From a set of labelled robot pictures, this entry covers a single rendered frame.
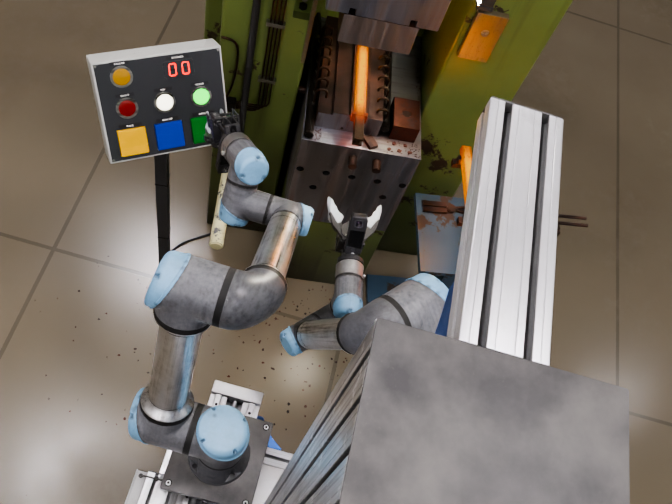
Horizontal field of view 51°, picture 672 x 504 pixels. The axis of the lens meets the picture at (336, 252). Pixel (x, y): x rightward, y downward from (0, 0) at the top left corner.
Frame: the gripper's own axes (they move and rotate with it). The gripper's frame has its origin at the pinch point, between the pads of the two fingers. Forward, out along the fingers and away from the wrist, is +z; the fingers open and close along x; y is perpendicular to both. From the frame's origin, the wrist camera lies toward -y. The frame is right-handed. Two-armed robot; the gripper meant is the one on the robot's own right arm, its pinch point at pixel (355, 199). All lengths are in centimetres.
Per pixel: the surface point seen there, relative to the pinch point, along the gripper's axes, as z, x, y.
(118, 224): 38, -80, 100
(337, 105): 33.7, -6.9, 0.9
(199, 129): 13.8, -45.6, -1.4
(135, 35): 144, -94, 100
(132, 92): 13, -63, -12
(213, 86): 21.8, -43.3, -10.8
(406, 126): 31.2, 15.2, 1.9
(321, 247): 25, 1, 71
